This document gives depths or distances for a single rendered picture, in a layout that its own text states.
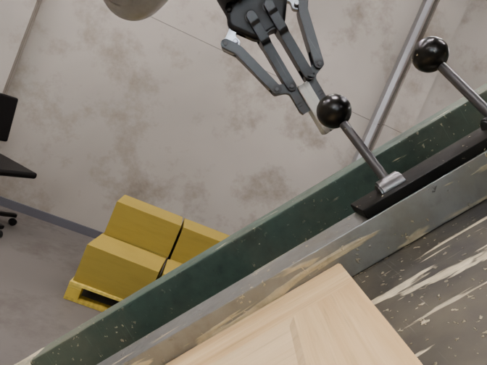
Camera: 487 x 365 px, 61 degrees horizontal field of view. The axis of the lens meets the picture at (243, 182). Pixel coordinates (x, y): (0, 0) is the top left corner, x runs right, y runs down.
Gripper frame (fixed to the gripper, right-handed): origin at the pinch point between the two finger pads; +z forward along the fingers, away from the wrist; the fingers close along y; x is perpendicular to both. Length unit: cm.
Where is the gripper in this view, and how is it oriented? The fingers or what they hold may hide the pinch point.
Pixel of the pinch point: (314, 108)
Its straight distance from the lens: 55.3
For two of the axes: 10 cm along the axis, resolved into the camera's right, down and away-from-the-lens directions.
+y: -8.6, 5.2, 0.5
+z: 5.2, 8.5, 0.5
